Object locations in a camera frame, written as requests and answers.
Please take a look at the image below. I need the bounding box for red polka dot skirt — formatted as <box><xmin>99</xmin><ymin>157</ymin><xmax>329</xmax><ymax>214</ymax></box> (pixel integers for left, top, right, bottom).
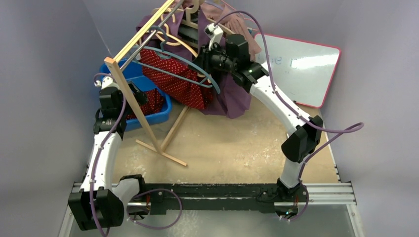
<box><xmin>138</xmin><ymin>49</ymin><xmax>214</xmax><ymax>110</ymax></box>

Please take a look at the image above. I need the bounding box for blue-grey plastic hanger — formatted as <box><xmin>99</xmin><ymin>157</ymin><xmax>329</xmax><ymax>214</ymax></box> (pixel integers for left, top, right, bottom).
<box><xmin>129</xmin><ymin>25</ymin><xmax>221</xmax><ymax>95</ymax></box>

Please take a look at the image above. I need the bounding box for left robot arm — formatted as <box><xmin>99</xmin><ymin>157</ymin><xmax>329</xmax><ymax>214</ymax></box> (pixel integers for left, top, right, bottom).
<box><xmin>68</xmin><ymin>77</ymin><xmax>147</xmax><ymax>236</ymax></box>

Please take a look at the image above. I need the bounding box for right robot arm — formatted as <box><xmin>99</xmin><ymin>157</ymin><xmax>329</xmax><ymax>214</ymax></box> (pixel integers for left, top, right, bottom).
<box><xmin>193</xmin><ymin>34</ymin><xmax>323</xmax><ymax>201</ymax></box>

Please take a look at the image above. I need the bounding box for blue plastic bin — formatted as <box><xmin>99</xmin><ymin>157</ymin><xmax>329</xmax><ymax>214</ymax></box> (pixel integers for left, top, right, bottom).
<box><xmin>99</xmin><ymin>59</ymin><xmax>172</xmax><ymax>132</ymax></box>

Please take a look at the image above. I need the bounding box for wooden clothes rack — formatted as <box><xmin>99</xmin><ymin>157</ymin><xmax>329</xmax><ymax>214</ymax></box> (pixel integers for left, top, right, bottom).
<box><xmin>103</xmin><ymin>0</ymin><xmax>192</xmax><ymax>167</ymax></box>

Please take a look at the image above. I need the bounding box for purple shirt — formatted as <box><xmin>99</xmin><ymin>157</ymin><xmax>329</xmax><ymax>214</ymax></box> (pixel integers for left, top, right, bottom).
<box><xmin>147</xmin><ymin>12</ymin><xmax>251</xmax><ymax>119</ymax></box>

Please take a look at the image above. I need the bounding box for pink garment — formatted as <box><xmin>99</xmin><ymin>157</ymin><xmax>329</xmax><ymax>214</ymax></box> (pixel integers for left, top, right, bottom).
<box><xmin>201</xmin><ymin>0</ymin><xmax>261</xmax><ymax>60</ymax></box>

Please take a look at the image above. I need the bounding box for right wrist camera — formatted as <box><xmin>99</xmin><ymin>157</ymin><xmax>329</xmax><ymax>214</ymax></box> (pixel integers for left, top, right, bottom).
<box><xmin>205</xmin><ymin>23</ymin><xmax>224</xmax><ymax>50</ymax></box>

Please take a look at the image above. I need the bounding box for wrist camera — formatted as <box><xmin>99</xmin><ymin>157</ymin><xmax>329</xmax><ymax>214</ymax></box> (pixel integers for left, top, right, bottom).
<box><xmin>94</xmin><ymin>76</ymin><xmax>120</xmax><ymax>90</ymax></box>
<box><xmin>205</xmin><ymin>23</ymin><xmax>224</xmax><ymax>50</ymax></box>

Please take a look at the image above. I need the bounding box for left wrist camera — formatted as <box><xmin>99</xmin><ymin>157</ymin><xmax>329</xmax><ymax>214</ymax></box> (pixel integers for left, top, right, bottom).
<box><xmin>94</xmin><ymin>76</ymin><xmax>120</xmax><ymax>90</ymax></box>

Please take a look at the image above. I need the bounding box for whiteboard with pink frame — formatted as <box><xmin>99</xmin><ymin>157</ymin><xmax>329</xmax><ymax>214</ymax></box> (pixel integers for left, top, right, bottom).
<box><xmin>254</xmin><ymin>33</ymin><xmax>341</xmax><ymax>108</ymax></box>

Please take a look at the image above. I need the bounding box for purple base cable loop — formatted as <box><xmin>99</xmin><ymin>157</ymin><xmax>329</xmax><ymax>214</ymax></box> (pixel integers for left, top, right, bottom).
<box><xmin>126</xmin><ymin>188</ymin><xmax>183</xmax><ymax>230</ymax></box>

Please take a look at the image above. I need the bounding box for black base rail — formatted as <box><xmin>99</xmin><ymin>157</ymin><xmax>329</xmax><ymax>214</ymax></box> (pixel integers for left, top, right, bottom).
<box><xmin>70</xmin><ymin>181</ymin><xmax>357</xmax><ymax>217</ymax></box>

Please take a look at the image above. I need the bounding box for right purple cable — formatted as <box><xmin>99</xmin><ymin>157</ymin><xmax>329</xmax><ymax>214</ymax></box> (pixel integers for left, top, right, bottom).
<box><xmin>214</xmin><ymin>10</ymin><xmax>365</xmax><ymax>184</ymax></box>

